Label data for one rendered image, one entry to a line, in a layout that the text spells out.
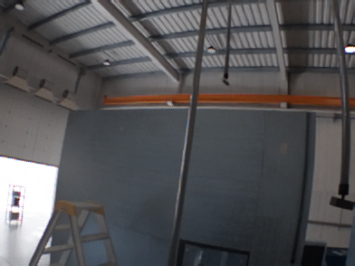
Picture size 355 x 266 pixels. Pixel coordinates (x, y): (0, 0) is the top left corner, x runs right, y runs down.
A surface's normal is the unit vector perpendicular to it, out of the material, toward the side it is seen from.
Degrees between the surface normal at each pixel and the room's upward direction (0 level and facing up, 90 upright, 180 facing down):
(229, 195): 90
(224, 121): 90
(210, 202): 90
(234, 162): 90
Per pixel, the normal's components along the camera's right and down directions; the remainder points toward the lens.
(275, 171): -0.43, -0.21
